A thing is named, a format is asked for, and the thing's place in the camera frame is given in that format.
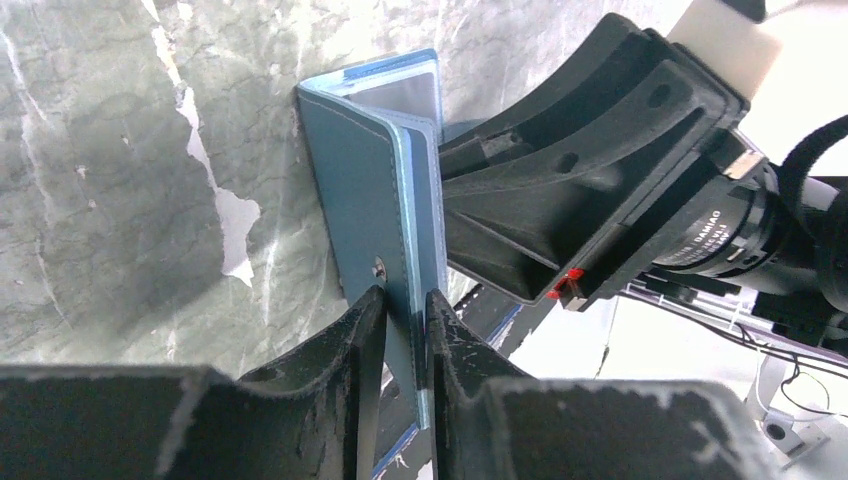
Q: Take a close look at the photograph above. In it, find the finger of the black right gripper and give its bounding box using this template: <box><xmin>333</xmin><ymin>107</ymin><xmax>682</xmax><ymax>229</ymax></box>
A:
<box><xmin>439</xmin><ymin>13</ymin><xmax>675</xmax><ymax>179</ymax></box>

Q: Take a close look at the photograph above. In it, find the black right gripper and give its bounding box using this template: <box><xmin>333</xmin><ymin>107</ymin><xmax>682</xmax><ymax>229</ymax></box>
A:
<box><xmin>442</xmin><ymin>59</ymin><xmax>847</xmax><ymax>352</ymax></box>

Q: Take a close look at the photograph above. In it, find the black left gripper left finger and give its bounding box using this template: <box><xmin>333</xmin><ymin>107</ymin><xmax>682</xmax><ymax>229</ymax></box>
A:
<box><xmin>1</xmin><ymin>286</ymin><xmax>388</xmax><ymax>479</ymax></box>

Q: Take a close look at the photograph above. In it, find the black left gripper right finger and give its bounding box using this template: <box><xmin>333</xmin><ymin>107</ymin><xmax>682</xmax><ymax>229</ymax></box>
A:
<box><xmin>426</xmin><ymin>289</ymin><xmax>780</xmax><ymax>479</ymax></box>

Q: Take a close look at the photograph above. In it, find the blue leather card holder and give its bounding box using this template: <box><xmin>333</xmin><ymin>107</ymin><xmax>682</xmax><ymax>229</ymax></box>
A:
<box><xmin>296</xmin><ymin>49</ymin><xmax>448</xmax><ymax>429</ymax></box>

